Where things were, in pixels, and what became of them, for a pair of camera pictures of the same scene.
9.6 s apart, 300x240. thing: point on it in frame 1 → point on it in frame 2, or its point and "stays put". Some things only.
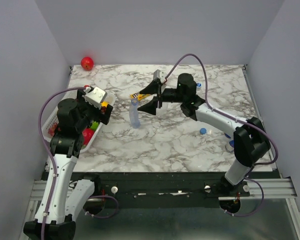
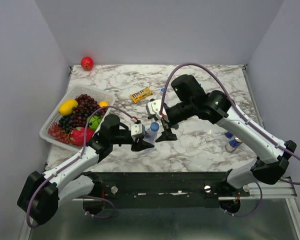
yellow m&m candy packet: (139, 96) stays put
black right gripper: (154, 87) → (166, 135)
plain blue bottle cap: (203, 131) → (154, 127)
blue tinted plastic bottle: (134, 114) → (151, 132)
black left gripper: (104, 117) → (141, 145)
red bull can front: (230, 147) stays put
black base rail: (160, 190) stays put
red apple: (87, 63) stays put
